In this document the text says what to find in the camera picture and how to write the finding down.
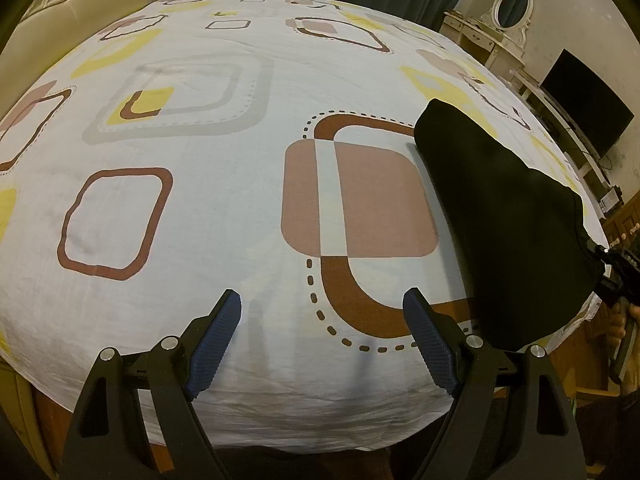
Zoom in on yellow padded bed frame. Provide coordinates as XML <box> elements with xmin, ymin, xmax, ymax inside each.
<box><xmin>0</xmin><ymin>360</ymin><xmax>56</xmax><ymax>480</ymax></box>

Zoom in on cream tufted leather headboard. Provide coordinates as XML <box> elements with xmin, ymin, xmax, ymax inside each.
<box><xmin>0</xmin><ymin>0</ymin><xmax>201</xmax><ymax>56</ymax></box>

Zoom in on wooden cabinet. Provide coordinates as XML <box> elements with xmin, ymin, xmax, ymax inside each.
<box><xmin>565</xmin><ymin>187</ymin><xmax>640</xmax><ymax>480</ymax></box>

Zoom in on patterned white bed sheet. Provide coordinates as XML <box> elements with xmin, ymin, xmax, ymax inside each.
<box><xmin>0</xmin><ymin>0</ymin><xmax>608</xmax><ymax>453</ymax></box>

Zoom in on oval white vanity mirror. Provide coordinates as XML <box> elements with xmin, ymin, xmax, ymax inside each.
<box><xmin>482</xmin><ymin>0</ymin><xmax>535</xmax><ymax>51</ymax></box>

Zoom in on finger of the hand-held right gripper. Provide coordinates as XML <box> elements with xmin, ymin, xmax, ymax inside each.
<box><xmin>584</xmin><ymin>241</ymin><xmax>640</xmax><ymax>306</ymax></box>

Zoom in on black flat television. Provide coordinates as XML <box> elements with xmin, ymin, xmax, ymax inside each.
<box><xmin>540</xmin><ymin>49</ymin><xmax>636</xmax><ymax>158</ymax></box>

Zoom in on white dressing table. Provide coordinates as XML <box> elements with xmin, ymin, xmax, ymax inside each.
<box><xmin>442</xmin><ymin>10</ymin><xmax>526</xmax><ymax>81</ymax></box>

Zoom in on person's right hand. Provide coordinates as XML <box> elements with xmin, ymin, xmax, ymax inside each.
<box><xmin>611</xmin><ymin>301</ymin><xmax>640</xmax><ymax>356</ymax></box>

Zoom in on white television stand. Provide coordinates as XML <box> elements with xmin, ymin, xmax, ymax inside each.
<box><xmin>510</xmin><ymin>69</ymin><xmax>613</xmax><ymax>196</ymax></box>

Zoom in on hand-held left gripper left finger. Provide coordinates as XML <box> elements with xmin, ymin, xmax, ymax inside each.
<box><xmin>62</xmin><ymin>288</ymin><xmax>242</xmax><ymax>480</ymax></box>

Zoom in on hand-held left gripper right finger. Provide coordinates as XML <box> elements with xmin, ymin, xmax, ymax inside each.
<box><xmin>402</xmin><ymin>287</ymin><xmax>587</xmax><ymax>480</ymax></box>

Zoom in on black pants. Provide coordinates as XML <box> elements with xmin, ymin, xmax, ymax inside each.
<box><xmin>414</xmin><ymin>99</ymin><xmax>605</xmax><ymax>348</ymax></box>

